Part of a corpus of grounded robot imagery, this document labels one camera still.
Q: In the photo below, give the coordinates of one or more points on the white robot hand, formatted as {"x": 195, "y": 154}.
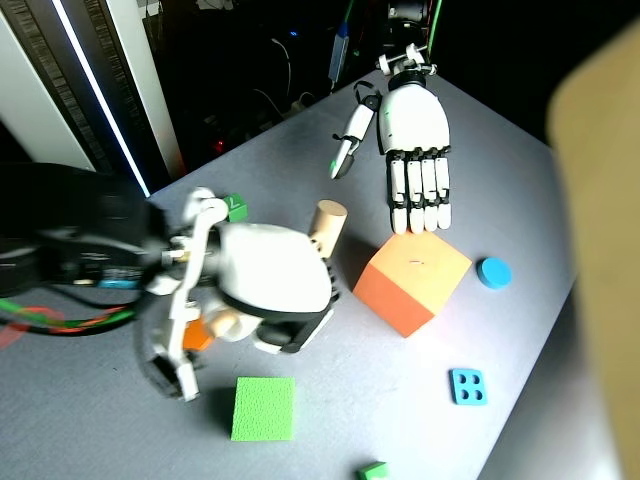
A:
{"x": 412, "y": 120}
{"x": 270, "y": 270}

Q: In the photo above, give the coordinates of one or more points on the beige wooden cylinder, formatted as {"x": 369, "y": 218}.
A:
{"x": 327, "y": 225}

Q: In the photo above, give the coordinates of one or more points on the large orange cube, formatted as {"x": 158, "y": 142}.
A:
{"x": 415, "y": 285}

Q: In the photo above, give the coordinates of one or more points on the small orange block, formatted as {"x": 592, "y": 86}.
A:
{"x": 196, "y": 337}

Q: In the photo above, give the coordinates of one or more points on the flat green square block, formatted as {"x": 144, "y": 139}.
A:
{"x": 263, "y": 410}

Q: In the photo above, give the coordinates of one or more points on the small plain green block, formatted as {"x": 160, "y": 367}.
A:
{"x": 374, "y": 471}

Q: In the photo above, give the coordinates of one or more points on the blue four-hole block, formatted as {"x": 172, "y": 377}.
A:
{"x": 468, "y": 386}

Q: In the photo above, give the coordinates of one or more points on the small green number cube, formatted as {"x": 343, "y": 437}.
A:
{"x": 237, "y": 210}

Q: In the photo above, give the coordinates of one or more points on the blue and white adapter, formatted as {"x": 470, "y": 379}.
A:
{"x": 340, "y": 50}

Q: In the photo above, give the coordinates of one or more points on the grey table cloth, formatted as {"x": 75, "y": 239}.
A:
{"x": 500, "y": 190}

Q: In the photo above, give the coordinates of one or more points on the blue round disc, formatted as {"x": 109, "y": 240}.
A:
{"x": 494, "y": 274}

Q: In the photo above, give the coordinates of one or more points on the blurred tan object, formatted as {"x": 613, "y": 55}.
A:
{"x": 600, "y": 200}

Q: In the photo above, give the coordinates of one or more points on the white panel with light strip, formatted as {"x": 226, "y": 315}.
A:
{"x": 140, "y": 75}

